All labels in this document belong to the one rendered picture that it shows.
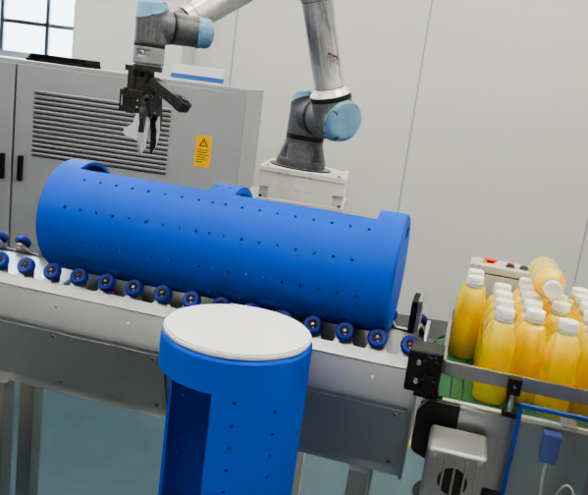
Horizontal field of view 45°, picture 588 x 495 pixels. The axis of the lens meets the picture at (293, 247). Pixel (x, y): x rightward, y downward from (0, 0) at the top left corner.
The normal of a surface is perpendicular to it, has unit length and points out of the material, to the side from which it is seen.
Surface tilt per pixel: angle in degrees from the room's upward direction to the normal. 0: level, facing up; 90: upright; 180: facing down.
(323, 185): 90
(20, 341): 110
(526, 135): 90
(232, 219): 54
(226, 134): 90
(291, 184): 90
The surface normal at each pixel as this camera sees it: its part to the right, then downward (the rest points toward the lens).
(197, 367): -0.39, 0.15
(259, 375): 0.33, 0.25
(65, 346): -0.27, 0.51
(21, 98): -0.11, 0.20
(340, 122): 0.52, 0.39
